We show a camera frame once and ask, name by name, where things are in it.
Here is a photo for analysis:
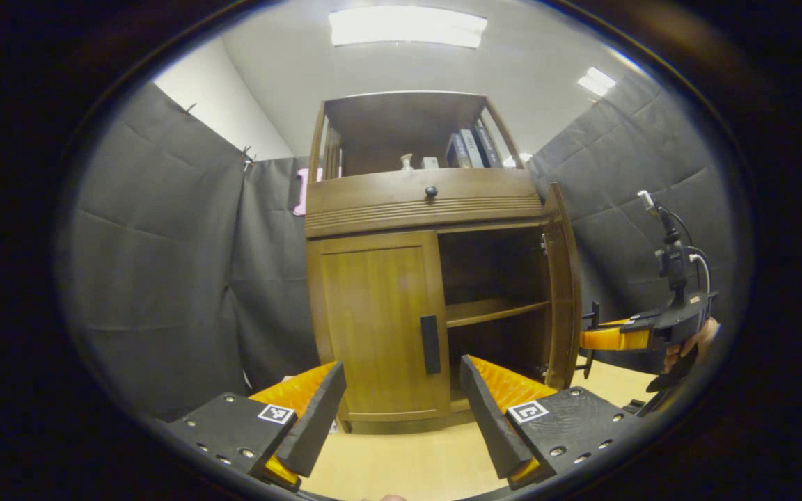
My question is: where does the wooden cabinet drawer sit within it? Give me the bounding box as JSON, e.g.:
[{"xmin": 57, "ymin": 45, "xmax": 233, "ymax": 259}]
[{"xmin": 305, "ymin": 168, "xmax": 547, "ymax": 239}]

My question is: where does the large ceiling light panel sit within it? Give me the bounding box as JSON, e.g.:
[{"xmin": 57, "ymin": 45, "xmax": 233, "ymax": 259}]
[{"xmin": 329, "ymin": 7, "xmax": 487, "ymax": 49}]

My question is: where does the blue book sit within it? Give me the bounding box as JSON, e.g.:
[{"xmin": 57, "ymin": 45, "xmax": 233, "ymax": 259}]
[{"xmin": 446, "ymin": 134, "xmax": 473, "ymax": 168}]

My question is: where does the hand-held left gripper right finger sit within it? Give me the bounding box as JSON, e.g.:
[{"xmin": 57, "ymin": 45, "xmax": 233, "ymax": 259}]
[{"xmin": 459, "ymin": 353, "xmax": 645, "ymax": 491}]

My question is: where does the dark book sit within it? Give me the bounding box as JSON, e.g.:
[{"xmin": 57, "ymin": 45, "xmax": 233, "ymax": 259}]
[{"xmin": 474, "ymin": 124, "xmax": 504, "ymax": 168}]

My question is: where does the wooden double-door shoe cabinet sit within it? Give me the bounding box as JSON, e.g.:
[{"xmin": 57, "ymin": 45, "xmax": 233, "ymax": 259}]
[{"xmin": 304, "ymin": 90, "xmax": 583, "ymax": 436}]

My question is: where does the small ceiling light panel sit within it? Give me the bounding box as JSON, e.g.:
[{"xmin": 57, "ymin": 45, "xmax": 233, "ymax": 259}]
[{"xmin": 577, "ymin": 67, "xmax": 616, "ymax": 97}]

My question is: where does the wooden shoe cabinet door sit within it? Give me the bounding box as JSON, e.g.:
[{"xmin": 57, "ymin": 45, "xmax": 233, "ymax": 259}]
[
  {"xmin": 307, "ymin": 231, "xmax": 452, "ymax": 422},
  {"xmin": 542, "ymin": 182, "xmax": 602, "ymax": 392}
]

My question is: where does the grey book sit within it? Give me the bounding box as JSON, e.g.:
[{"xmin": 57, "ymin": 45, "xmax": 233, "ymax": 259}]
[{"xmin": 460, "ymin": 129, "xmax": 487, "ymax": 168}]

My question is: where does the wooden inner cabinet shelf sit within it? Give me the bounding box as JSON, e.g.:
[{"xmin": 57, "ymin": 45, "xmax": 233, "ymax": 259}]
[{"xmin": 446, "ymin": 298, "xmax": 551, "ymax": 329}]

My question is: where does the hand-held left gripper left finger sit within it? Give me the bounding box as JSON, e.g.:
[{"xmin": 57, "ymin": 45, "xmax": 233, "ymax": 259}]
[{"xmin": 164, "ymin": 360, "xmax": 347, "ymax": 491}]

